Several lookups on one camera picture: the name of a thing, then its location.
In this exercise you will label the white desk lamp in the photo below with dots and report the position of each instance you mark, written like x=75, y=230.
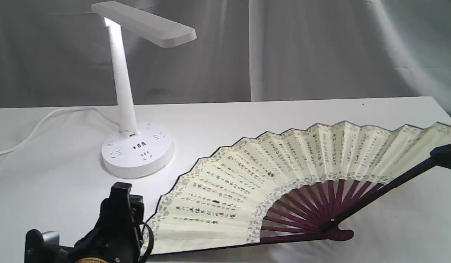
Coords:
x=136, y=149

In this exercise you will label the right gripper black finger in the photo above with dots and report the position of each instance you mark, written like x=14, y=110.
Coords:
x=441, y=156

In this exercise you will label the cream folding paper fan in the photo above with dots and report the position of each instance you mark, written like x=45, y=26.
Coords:
x=294, y=186

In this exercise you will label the grey backdrop curtain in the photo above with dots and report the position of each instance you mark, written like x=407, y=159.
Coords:
x=56, y=52

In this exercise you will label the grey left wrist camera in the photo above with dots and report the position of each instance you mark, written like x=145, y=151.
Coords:
x=44, y=248

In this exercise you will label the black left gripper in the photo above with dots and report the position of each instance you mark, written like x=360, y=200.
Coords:
x=116, y=236

